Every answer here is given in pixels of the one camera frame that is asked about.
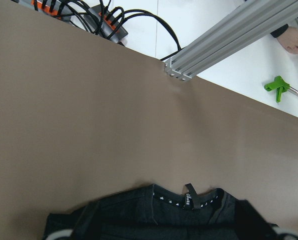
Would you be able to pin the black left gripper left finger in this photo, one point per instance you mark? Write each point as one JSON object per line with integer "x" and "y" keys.
{"x": 88, "y": 225}

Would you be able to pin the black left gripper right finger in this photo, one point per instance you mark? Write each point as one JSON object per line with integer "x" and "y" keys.
{"x": 250, "y": 225}

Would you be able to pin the black printed t-shirt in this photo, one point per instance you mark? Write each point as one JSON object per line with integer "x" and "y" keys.
{"x": 154, "y": 213}

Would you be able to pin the bystander bare hand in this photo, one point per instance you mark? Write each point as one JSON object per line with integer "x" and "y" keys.
{"x": 289, "y": 40}

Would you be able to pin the grey orange USB hub far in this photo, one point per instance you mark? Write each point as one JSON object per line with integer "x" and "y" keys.
{"x": 107, "y": 26}

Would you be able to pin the grey orange usb hub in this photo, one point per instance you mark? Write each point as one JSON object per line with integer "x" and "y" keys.
{"x": 107, "y": 26}
{"x": 57, "y": 9}

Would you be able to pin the grey orange USB hub near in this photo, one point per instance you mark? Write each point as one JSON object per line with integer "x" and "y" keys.
{"x": 57, "y": 9}

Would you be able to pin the green handled reach grabber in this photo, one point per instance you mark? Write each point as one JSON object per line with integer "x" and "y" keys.
{"x": 279, "y": 86}

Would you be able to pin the aluminium frame post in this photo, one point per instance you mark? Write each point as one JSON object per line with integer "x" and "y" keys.
{"x": 246, "y": 24}

